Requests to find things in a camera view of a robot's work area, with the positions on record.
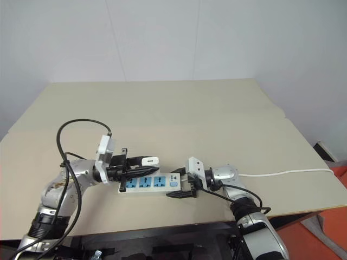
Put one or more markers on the white charger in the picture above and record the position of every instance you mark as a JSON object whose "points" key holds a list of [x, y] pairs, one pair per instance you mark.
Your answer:
{"points": [[150, 161]]}

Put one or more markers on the small silver metal clamp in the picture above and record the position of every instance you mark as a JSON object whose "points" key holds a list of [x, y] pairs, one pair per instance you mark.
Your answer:
{"points": [[97, 255]]}

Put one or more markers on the grey floor mat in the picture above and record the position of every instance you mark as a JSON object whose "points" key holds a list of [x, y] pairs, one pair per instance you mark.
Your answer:
{"points": [[325, 235]]}

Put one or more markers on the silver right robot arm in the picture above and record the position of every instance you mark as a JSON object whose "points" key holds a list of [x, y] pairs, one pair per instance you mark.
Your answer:
{"points": [[245, 199]]}

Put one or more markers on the dark box with white edge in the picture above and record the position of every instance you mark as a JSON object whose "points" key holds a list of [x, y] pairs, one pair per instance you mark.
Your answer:
{"points": [[329, 153]]}

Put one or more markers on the white power strip blue sockets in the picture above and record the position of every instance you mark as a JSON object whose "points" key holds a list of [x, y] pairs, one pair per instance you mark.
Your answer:
{"points": [[147, 184]]}

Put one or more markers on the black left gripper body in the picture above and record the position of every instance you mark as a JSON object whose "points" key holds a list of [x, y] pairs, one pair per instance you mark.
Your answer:
{"points": [[118, 168]]}

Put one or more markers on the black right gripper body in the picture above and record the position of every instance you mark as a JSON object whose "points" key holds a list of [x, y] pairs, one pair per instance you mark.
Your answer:
{"points": [[193, 185]]}

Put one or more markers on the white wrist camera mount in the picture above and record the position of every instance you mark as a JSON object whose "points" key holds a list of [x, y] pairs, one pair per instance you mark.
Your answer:
{"points": [[104, 147], [196, 168]]}

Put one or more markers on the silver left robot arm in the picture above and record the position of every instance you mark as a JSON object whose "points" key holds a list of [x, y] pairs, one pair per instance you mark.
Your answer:
{"points": [[55, 193]]}

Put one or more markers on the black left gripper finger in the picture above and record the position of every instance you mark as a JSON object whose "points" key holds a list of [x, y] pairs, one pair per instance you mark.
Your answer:
{"points": [[143, 171], [134, 161]]}

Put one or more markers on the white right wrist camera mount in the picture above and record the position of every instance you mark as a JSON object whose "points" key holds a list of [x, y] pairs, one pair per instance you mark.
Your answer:
{"points": [[196, 168]]}

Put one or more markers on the black table frame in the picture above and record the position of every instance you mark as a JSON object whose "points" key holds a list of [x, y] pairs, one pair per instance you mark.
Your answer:
{"points": [[162, 234]]}

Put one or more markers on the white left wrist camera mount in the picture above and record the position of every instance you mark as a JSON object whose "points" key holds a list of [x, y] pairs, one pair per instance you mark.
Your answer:
{"points": [[104, 147]]}

